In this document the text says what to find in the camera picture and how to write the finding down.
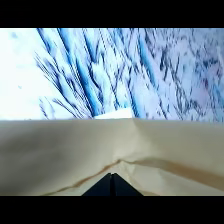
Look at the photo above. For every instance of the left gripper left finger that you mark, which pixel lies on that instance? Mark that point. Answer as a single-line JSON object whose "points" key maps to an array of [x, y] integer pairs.
{"points": [[101, 186]]}

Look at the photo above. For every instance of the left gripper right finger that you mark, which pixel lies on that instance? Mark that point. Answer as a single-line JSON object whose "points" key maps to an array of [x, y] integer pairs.
{"points": [[123, 186]]}

